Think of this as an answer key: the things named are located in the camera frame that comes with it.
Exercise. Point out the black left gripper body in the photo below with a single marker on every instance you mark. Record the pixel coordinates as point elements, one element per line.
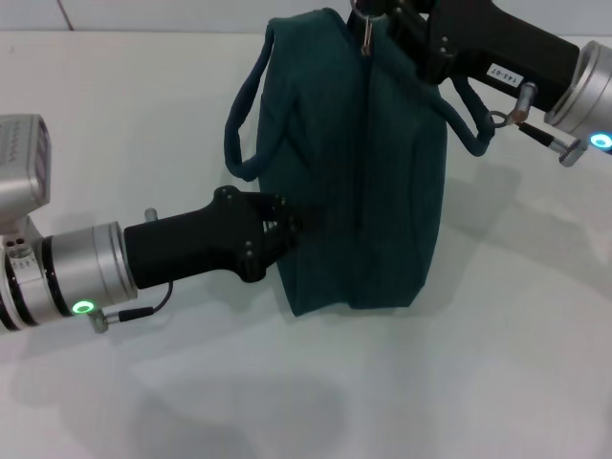
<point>191,248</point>

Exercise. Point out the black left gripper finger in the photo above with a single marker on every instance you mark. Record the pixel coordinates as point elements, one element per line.
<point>291,215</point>
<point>279,239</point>

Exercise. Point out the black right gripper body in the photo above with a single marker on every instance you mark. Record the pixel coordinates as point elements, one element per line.
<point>487,43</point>

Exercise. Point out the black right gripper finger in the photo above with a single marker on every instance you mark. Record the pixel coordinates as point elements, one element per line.
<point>365,7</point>
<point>408,12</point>

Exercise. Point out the dark teal insulated lunch bag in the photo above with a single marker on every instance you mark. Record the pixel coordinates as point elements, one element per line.
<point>358,191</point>

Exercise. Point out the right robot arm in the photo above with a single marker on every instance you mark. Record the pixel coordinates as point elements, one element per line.
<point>593,91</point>

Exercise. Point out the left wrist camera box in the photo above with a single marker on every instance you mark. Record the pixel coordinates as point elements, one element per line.
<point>19,191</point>

